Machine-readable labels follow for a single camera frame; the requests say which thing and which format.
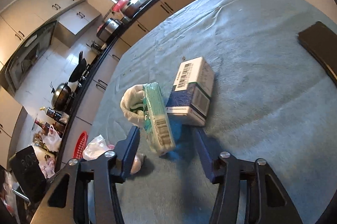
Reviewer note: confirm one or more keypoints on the black smartphone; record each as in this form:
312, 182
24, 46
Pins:
320, 42

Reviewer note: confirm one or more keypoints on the silver rice cooker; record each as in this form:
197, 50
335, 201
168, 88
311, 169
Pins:
106, 29

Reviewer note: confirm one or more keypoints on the range hood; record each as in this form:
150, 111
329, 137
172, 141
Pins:
26, 56

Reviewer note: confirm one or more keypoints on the black frying pan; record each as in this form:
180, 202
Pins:
79, 70

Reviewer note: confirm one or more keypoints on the steel wok with lid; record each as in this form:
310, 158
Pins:
60, 96

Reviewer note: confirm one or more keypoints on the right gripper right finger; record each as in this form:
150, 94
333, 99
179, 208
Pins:
267, 201

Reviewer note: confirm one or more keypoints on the white plastic bag on counter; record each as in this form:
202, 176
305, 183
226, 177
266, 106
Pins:
52, 140

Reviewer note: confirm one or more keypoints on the dark soy sauce bottle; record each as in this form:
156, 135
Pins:
51, 113

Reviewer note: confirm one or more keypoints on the white crumpled cloth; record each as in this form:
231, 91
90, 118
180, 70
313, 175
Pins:
131, 105

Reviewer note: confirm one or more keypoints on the red-capped sauce bottle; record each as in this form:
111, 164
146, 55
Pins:
44, 126

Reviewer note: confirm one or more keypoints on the pink colander basket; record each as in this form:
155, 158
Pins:
120, 5

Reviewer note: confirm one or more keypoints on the clear plastic bag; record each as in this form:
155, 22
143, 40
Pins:
96, 148

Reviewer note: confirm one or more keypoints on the red mesh trash basket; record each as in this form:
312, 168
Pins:
80, 145

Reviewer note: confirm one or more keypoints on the blue white carton box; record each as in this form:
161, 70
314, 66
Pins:
190, 97

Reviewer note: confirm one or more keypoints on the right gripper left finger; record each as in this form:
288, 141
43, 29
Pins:
66, 199

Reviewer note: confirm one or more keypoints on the green tissue pack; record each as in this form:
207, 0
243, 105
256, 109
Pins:
156, 122

